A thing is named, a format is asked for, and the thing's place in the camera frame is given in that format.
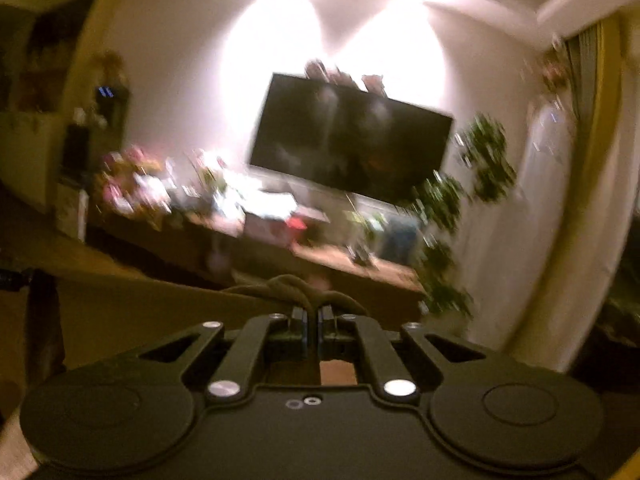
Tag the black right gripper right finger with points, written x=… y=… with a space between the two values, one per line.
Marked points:
x=360 y=340

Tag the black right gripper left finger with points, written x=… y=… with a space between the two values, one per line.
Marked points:
x=263 y=341

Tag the olive brown t-shirt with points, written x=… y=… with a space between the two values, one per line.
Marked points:
x=290 y=289

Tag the red and white box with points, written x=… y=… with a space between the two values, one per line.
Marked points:
x=304 y=226

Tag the long wooden sideboard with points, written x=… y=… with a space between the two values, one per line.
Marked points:
x=215 y=255

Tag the pink flower bouquet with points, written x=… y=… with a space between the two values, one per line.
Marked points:
x=129 y=185

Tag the tall green potted plant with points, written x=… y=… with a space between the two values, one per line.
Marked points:
x=439 y=201

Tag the yellow grey curtain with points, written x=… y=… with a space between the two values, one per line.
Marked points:
x=601 y=201

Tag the dark tall shelf cabinet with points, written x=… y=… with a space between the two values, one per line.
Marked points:
x=52 y=62

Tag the black wall television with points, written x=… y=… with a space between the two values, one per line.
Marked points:
x=347 y=139

